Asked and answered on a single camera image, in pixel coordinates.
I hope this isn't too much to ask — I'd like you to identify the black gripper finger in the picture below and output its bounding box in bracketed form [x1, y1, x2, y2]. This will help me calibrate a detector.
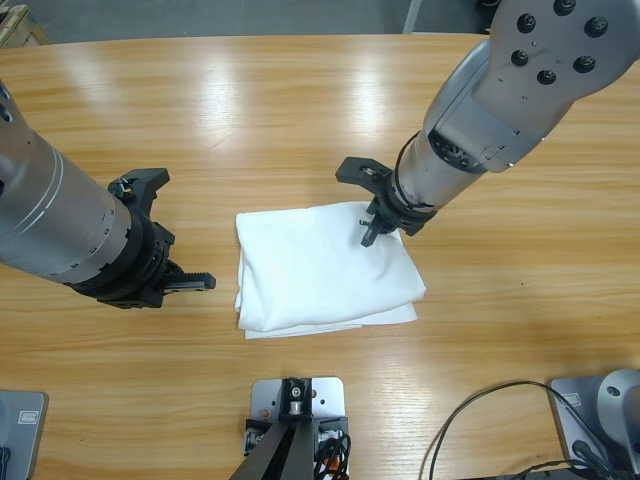
[106, 167, 172, 213]
[160, 262, 217, 295]
[335, 156, 394, 193]
[358, 215, 387, 248]

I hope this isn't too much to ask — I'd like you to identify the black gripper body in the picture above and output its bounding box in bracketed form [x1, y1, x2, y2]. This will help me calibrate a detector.
[68, 188, 179, 310]
[364, 168, 438, 238]

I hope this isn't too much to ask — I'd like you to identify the white Unitree T-shirt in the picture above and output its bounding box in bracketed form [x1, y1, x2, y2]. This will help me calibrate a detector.
[234, 201, 429, 341]

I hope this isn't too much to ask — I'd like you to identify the wooden pallet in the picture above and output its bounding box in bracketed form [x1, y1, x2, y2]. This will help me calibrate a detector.
[0, 3, 51, 49]

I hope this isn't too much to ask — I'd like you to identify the white metal post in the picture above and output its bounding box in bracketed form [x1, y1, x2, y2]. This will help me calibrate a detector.
[402, 0, 426, 35]

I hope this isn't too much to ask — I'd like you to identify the white block with dark post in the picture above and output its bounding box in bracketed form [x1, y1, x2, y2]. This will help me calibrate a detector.
[240, 376, 353, 480]

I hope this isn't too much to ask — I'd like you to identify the black cable at base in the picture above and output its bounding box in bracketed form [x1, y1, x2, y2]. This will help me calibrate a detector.
[418, 379, 611, 480]

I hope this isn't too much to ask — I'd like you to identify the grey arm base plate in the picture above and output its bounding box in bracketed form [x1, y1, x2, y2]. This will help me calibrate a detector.
[549, 369, 640, 473]
[0, 390, 47, 480]

